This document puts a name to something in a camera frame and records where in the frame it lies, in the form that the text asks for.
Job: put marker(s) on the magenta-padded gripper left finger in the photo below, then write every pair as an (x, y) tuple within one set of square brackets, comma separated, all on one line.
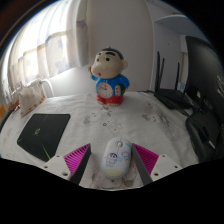
[(76, 159)]

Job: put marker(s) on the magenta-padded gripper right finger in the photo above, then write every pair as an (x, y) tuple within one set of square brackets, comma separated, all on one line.
[(146, 159)]

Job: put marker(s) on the white cartoon-print computer mouse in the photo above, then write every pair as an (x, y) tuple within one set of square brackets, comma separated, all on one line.
[(116, 158)]

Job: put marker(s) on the black mouse pad green lines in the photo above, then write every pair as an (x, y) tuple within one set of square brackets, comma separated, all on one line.
[(43, 135)]

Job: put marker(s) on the white printed tablecloth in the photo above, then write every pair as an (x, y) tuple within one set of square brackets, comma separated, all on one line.
[(146, 130)]

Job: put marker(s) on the black bag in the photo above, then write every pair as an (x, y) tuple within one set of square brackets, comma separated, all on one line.
[(203, 136)]

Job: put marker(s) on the black router with antennas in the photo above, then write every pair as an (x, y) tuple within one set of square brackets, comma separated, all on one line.
[(173, 98)]

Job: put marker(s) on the white fabric bag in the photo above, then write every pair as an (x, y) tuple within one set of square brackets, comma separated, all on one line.
[(30, 98)]

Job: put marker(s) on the white metal chair back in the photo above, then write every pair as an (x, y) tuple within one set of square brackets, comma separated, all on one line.
[(50, 85)]

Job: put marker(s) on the black keyboard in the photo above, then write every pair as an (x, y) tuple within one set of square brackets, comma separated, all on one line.
[(5, 120)]

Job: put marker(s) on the cartoon boy clock figurine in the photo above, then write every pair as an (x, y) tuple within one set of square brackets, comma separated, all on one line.
[(109, 78)]

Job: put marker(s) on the orange box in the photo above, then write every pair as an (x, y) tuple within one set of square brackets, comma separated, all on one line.
[(2, 111)]

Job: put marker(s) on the black computer monitor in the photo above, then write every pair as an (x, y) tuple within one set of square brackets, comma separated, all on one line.
[(206, 66)]

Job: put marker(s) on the white patterned curtain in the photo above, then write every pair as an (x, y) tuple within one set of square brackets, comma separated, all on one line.
[(36, 50)]

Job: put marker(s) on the white wall shelf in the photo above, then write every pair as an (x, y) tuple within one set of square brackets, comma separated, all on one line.
[(183, 23)]

